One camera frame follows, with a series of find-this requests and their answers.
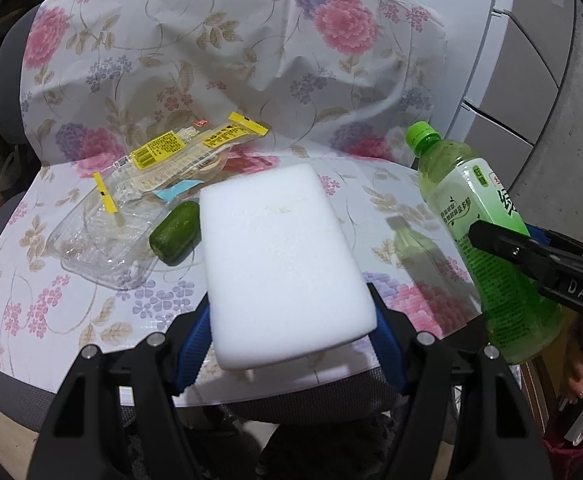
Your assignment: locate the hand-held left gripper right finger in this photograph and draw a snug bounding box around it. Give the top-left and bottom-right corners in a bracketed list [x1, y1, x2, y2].
[366, 282, 555, 480]

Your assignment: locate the green cucumber piece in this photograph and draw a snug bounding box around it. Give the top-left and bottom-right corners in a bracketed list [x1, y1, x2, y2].
[150, 201, 202, 267]

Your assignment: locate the clear wrapper with yellow label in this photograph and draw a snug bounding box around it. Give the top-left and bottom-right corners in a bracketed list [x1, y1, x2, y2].
[112, 130, 233, 197]

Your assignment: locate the green tea bottle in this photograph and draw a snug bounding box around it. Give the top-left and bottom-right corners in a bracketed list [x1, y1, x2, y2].
[405, 121, 567, 366]

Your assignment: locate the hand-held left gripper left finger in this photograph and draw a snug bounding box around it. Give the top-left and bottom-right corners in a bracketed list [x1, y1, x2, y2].
[26, 305, 213, 480]

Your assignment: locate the clear plastic tray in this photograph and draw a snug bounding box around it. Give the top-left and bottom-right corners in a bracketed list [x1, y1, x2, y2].
[48, 180, 173, 291]

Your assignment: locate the white foam block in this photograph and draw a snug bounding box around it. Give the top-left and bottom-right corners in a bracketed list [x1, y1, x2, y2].
[198, 162, 378, 373]

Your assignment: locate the narrow yellow wrapper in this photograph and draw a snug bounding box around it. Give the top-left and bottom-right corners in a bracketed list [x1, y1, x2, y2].
[204, 112, 270, 152]

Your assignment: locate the grey drawer cabinet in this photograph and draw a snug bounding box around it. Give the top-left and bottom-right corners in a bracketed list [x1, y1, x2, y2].
[386, 0, 583, 196]

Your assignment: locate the grey office chair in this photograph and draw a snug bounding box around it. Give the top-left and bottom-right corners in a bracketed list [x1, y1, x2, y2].
[0, 7, 412, 441]

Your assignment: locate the small yellow strip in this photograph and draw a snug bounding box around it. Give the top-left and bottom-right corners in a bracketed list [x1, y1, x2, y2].
[92, 172, 118, 217]

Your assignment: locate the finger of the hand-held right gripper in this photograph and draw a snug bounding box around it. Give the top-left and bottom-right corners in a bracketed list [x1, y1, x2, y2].
[469, 219, 562, 288]
[528, 226, 583, 265]

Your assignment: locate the floral cloth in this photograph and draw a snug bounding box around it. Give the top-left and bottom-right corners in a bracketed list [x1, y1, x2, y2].
[0, 0, 487, 407]

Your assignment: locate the light blue scrap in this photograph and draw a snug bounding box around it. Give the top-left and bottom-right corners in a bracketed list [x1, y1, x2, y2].
[153, 182, 193, 207]

